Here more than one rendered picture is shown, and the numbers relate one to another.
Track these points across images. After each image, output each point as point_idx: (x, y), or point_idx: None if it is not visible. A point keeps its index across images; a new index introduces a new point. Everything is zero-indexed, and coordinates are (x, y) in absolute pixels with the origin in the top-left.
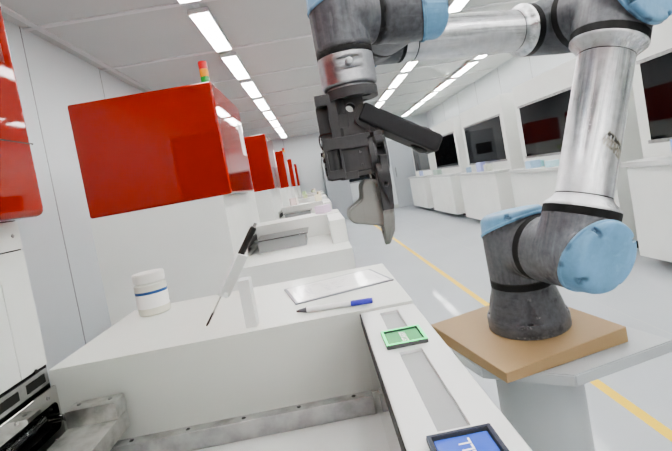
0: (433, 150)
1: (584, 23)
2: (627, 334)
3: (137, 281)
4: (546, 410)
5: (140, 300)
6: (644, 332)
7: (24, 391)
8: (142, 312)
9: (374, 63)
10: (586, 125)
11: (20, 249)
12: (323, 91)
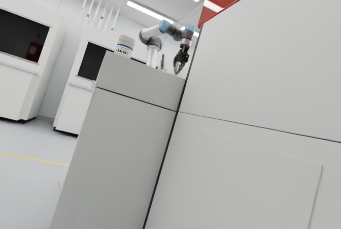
0: (178, 62)
1: (157, 44)
2: None
3: (134, 43)
4: None
5: (131, 53)
6: None
7: None
8: (129, 58)
9: (167, 32)
10: (155, 62)
11: (198, 34)
12: (186, 44)
